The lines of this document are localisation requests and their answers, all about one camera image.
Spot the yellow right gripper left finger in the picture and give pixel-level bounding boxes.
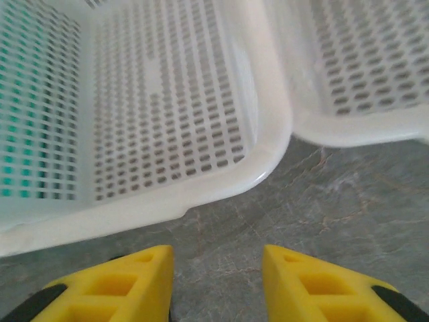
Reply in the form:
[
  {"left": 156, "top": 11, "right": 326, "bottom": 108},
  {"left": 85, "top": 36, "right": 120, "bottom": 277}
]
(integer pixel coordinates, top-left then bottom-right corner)
[{"left": 0, "top": 244, "right": 175, "bottom": 322}]

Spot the teal perforated plastic basket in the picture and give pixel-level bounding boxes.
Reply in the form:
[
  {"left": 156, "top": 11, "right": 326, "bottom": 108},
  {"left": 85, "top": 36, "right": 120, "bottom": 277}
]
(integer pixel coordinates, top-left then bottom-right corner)
[{"left": 0, "top": 13, "right": 51, "bottom": 199}]

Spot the white perforated plastic basket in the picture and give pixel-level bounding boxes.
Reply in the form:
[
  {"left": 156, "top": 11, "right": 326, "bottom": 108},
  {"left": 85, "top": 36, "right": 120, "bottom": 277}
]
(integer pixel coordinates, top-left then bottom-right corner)
[
  {"left": 0, "top": 0, "right": 295, "bottom": 258},
  {"left": 264, "top": 0, "right": 429, "bottom": 148}
]

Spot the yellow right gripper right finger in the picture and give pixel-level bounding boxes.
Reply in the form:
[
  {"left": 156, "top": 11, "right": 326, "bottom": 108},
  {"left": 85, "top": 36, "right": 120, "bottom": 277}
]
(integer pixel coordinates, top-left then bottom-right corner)
[{"left": 261, "top": 244, "right": 429, "bottom": 322}]

